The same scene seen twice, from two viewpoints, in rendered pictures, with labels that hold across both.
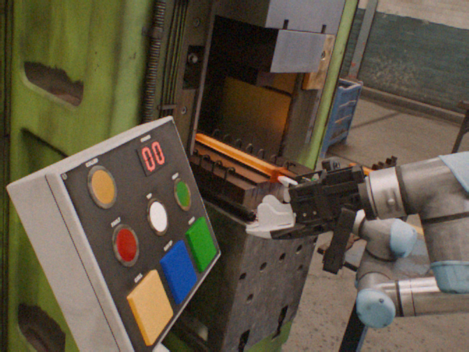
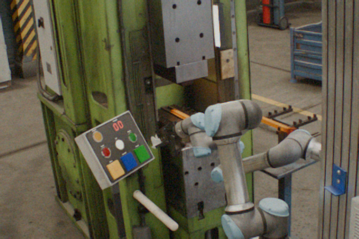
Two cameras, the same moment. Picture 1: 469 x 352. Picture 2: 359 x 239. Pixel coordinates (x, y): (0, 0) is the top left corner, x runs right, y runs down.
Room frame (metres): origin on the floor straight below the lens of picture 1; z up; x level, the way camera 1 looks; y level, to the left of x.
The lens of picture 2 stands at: (-1.46, -1.18, 2.13)
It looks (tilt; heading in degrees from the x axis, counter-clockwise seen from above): 21 degrees down; 24
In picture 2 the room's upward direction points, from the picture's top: 5 degrees counter-clockwise
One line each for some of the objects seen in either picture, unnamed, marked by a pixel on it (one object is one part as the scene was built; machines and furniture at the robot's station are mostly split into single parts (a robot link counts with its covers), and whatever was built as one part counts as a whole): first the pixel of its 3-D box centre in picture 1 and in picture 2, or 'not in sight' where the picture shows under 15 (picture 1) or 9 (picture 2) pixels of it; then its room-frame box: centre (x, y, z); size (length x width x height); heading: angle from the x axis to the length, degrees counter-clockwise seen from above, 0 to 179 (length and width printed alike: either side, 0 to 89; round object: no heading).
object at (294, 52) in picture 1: (234, 34); (173, 63); (1.30, 0.07, 1.32); 0.42 x 0.20 x 0.10; 52
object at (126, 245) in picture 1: (125, 245); (106, 152); (0.56, 0.12, 1.09); 0.05 x 0.03 x 0.04; 142
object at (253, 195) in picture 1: (211, 162); (178, 122); (1.30, 0.07, 0.96); 0.42 x 0.20 x 0.09; 52
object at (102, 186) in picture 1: (102, 186); (97, 136); (0.57, 0.17, 1.16); 0.05 x 0.03 x 0.04; 142
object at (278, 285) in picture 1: (207, 235); (188, 160); (1.35, 0.05, 0.69); 0.56 x 0.38 x 0.45; 52
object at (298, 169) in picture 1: (287, 174); not in sight; (1.35, -0.16, 0.95); 0.12 x 0.08 x 0.06; 52
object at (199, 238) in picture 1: (199, 244); (141, 154); (0.74, 0.04, 1.01); 0.07 x 0.05 x 0.07; 167
